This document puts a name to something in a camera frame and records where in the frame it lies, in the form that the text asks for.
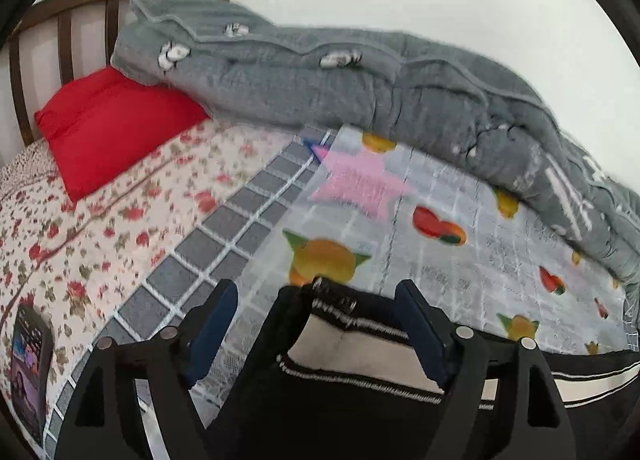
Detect black smartphone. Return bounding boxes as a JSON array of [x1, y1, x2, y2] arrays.
[[10, 304, 55, 446]]

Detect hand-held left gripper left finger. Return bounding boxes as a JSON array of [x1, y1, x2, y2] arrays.
[[54, 279, 239, 460]]

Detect red pillow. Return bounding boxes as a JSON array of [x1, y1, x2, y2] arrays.
[[34, 66, 211, 203]]

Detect brown wooden headboard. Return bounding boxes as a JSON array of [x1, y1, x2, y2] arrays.
[[7, 0, 231, 145]]

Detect floral bedsheet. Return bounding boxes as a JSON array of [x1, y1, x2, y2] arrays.
[[0, 120, 301, 411]]

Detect grey quilt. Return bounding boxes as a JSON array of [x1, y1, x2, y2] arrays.
[[110, 0, 640, 291]]

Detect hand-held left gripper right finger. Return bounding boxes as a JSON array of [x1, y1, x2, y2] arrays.
[[394, 280, 578, 460]]

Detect black pants with white stripes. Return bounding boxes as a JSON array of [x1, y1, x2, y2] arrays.
[[210, 277, 640, 460]]

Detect fruit print checked blanket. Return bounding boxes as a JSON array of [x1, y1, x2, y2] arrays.
[[45, 125, 636, 460]]

